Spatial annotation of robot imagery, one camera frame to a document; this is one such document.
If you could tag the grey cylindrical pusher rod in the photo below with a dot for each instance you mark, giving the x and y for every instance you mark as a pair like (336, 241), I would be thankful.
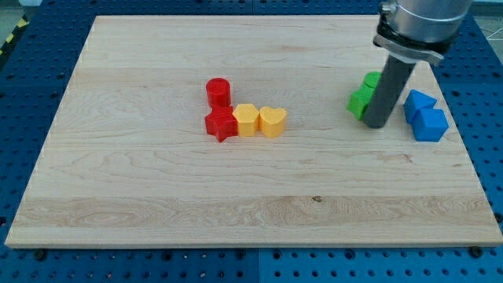
(393, 79)

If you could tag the green cylinder block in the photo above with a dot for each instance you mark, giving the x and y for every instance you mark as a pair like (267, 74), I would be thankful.
(371, 79)

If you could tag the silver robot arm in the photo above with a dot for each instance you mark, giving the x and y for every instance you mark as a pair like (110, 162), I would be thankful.
(411, 31)

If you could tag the green star block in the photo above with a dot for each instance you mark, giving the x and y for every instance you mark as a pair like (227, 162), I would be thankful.
(359, 101)

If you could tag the red star block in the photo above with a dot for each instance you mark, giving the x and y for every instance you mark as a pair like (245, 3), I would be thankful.
(221, 123)

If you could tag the blue triangle block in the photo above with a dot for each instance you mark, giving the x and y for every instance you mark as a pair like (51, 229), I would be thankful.
(415, 101)

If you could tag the blue cube block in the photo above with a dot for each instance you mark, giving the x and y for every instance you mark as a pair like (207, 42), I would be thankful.
(429, 125)

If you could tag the yellow heart block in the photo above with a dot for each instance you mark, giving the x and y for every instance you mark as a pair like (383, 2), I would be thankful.
(272, 121)

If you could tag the yellow hexagon block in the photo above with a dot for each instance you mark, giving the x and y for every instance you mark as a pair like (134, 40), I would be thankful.
(247, 116)

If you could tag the red cylinder block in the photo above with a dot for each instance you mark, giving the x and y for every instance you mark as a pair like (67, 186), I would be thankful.
(218, 92)

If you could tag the light wooden board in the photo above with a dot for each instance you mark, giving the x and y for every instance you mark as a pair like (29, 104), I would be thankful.
(128, 162)

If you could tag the yellow black hazard tape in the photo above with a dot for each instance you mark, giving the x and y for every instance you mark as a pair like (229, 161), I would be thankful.
(14, 36)

